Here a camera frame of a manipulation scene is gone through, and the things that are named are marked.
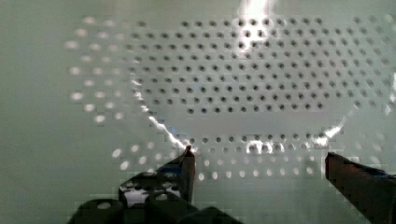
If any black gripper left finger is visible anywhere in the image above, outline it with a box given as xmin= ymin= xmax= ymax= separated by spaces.
xmin=118 ymin=145 xmax=196 ymax=205

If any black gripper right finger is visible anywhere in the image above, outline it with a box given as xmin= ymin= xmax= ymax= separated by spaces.
xmin=325 ymin=152 xmax=396 ymax=224

